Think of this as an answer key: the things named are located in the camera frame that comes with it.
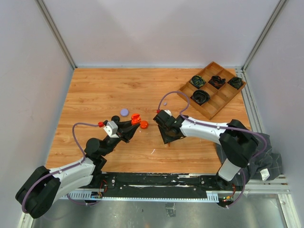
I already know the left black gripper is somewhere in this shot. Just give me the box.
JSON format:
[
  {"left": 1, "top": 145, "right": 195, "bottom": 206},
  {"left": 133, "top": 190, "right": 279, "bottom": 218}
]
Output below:
[{"left": 101, "top": 119, "right": 140, "bottom": 156}]

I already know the orange earbud case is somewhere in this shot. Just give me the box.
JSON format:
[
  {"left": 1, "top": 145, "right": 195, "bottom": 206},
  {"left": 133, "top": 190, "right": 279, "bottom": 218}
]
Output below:
[
  {"left": 131, "top": 114, "right": 142, "bottom": 125},
  {"left": 140, "top": 121, "right": 149, "bottom": 129}
]

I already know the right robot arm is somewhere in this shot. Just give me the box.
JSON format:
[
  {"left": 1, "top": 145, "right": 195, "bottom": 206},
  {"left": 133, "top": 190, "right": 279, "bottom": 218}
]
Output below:
[{"left": 153, "top": 110, "right": 258, "bottom": 190}]

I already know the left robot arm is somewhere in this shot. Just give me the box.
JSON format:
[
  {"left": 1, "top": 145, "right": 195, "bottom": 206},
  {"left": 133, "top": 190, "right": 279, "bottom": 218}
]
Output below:
[{"left": 15, "top": 114, "right": 141, "bottom": 219}]

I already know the black earbud case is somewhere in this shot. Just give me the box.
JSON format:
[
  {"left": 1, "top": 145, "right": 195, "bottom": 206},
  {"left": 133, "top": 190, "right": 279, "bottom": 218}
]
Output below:
[{"left": 111, "top": 115, "right": 120, "bottom": 122}]

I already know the purple earbud case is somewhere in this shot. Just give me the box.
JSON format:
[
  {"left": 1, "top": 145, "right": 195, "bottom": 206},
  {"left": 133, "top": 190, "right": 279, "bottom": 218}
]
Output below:
[{"left": 120, "top": 108, "right": 129, "bottom": 117}]

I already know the rolled dark belt lower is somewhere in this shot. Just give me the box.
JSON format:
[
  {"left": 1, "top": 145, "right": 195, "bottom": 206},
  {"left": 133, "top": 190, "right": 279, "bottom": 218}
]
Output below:
[{"left": 191, "top": 90, "right": 210, "bottom": 105}]

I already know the rolled dark belt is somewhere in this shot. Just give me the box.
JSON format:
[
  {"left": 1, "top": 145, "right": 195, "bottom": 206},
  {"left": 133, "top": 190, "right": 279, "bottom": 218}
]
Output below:
[
  {"left": 209, "top": 76, "right": 226, "bottom": 89},
  {"left": 228, "top": 77, "right": 243, "bottom": 89},
  {"left": 191, "top": 90, "right": 210, "bottom": 105}
]

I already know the wooden divided tray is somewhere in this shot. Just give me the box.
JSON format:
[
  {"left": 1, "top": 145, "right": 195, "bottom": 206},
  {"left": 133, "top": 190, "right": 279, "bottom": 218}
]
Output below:
[{"left": 179, "top": 62, "right": 246, "bottom": 120}]

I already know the rolled green patterned belt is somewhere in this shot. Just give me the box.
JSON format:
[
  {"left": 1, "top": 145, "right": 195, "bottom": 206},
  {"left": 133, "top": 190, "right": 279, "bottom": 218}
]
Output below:
[{"left": 190, "top": 75, "right": 206, "bottom": 89}]

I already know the rolled dark belt top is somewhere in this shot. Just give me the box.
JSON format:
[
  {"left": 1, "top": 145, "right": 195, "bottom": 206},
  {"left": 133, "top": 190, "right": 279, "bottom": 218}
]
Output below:
[{"left": 209, "top": 76, "right": 226, "bottom": 89}]

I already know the rolled dark belt right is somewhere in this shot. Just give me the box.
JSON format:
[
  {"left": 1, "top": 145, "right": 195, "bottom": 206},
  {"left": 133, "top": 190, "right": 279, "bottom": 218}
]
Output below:
[{"left": 228, "top": 77, "right": 243, "bottom": 89}]

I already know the grey checked cloth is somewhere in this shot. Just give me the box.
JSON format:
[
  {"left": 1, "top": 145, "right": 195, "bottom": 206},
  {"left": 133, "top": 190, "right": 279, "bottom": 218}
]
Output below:
[{"left": 215, "top": 133, "right": 283, "bottom": 186}]

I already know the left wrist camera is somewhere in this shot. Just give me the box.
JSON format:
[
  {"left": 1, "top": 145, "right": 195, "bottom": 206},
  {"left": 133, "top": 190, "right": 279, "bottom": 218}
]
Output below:
[{"left": 103, "top": 121, "right": 119, "bottom": 138}]

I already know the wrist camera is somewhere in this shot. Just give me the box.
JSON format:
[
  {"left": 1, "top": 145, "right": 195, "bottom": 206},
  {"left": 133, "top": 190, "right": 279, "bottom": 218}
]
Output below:
[
  {"left": 103, "top": 121, "right": 119, "bottom": 138},
  {"left": 164, "top": 109, "right": 172, "bottom": 116}
]

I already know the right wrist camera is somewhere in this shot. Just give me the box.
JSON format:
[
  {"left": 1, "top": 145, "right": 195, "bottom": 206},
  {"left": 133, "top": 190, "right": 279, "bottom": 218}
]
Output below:
[{"left": 164, "top": 109, "right": 172, "bottom": 116}]

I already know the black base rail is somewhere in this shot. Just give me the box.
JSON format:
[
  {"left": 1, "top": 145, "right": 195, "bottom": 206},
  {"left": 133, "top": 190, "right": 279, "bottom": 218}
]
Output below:
[{"left": 78, "top": 172, "right": 238, "bottom": 200}]

